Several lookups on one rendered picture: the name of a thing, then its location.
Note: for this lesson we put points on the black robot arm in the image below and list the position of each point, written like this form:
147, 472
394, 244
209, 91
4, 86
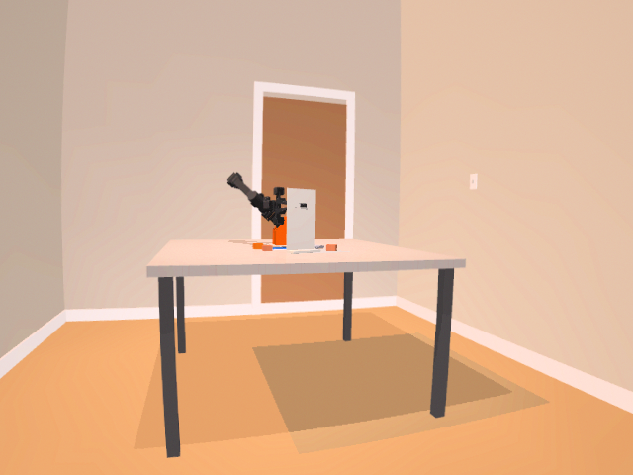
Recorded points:
263, 204

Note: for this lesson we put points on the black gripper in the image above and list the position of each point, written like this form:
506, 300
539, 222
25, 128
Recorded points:
277, 206

